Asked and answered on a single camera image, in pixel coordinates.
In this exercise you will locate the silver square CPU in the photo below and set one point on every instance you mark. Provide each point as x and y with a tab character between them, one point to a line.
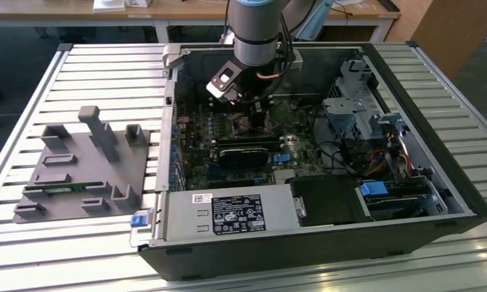
243	124

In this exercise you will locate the CPU socket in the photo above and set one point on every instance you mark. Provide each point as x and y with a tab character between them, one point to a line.
239	134

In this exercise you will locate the black RAM slot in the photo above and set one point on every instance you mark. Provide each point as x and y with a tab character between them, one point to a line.
247	146
247	140

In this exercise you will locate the perforated metal disk bay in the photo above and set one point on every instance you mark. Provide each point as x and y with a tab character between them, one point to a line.
341	106

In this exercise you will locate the green motherboard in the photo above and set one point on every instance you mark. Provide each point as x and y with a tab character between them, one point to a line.
305	146

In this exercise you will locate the blue board connector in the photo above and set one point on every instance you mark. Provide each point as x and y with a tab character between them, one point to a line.
281	158

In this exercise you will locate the black graphics card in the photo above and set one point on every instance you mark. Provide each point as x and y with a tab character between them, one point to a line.
243	158

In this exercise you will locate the pale blue teach pendant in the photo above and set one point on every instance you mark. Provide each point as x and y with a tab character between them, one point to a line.
317	21

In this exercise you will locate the silver finned heatsink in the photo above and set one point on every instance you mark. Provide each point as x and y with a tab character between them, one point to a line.
285	176

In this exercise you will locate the white paper sheets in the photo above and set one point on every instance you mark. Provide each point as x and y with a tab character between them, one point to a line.
361	6

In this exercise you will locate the black plastic shroud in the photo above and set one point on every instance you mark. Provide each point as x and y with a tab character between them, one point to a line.
329	200

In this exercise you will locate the white box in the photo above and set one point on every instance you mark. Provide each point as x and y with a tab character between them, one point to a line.
141	3
110	6

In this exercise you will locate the blue plastic latch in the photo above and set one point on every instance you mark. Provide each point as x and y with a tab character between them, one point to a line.
374	189

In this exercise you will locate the silver power supply unit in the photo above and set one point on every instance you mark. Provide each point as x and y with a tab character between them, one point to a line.
187	213

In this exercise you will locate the black drive carrier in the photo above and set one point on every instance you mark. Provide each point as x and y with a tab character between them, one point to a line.
394	202

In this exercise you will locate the wooden cabinet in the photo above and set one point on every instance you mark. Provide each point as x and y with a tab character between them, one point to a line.
450	30

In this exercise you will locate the grey parts rack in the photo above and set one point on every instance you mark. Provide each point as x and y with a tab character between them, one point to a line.
86	170

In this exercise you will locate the blue case clip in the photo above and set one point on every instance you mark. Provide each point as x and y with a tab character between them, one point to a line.
139	221

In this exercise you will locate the wooden desk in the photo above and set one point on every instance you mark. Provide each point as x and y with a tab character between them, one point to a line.
65	13

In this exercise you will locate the green RAM stick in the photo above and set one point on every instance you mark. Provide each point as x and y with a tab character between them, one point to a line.
79	186

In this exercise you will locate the black open PC case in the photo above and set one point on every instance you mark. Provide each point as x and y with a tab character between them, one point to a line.
309	258

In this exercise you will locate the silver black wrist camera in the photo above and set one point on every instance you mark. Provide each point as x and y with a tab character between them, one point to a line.
223	80

